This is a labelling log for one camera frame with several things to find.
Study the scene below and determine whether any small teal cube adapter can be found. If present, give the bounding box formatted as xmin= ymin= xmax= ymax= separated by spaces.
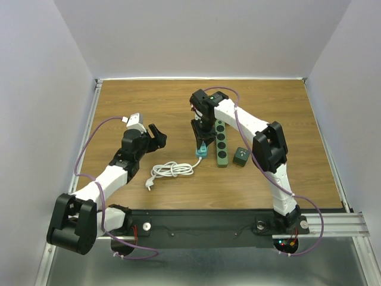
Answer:
xmin=198 ymin=142 xmax=208 ymax=155

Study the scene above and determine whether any green power strip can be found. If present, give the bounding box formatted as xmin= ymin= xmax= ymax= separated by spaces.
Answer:
xmin=215 ymin=120 xmax=229 ymax=168

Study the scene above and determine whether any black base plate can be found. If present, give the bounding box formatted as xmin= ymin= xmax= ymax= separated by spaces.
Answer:
xmin=98 ymin=209 xmax=316 ymax=250

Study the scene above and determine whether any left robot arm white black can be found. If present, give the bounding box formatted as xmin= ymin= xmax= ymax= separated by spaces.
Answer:
xmin=46 ymin=124 xmax=167 ymax=255

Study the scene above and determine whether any white cord of blue strip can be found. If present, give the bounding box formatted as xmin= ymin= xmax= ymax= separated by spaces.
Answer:
xmin=144 ymin=157 xmax=204 ymax=191

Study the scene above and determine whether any blue usb socket strip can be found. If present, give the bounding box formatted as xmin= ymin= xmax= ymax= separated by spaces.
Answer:
xmin=195 ymin=149 xmax=208 ymax=159

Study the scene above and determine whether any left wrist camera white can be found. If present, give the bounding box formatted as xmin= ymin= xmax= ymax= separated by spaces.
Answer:
xmin=126 ymin=113 xmax=146 ymax=132

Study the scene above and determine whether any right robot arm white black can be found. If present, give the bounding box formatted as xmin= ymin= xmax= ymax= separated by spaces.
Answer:
xmin=189 ymin=89 xmax=301 ymax=232

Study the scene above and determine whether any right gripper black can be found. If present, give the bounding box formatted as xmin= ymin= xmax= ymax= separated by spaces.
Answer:
xmin=190 ymin=115 xmax=217 ymax=148

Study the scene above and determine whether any dark green cube adapter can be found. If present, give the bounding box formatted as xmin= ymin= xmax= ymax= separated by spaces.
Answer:
xmin=233 ymin=147 xmax=250 ymax=167

